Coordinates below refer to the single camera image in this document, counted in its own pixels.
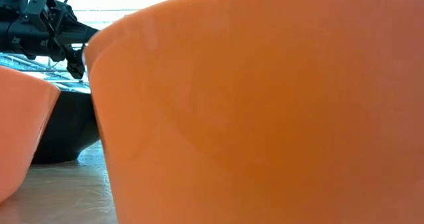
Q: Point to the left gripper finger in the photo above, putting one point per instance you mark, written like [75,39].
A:
[83,33]
[75,61]

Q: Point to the black bowl with patterned interior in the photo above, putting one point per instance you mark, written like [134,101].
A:
[69,128]

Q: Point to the orange plastic mini bowl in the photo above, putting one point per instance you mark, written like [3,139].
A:
[265,118]
[20,124]

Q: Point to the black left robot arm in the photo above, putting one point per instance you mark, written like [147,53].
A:
[20,38]

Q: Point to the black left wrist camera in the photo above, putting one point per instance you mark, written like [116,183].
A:
[39,8]

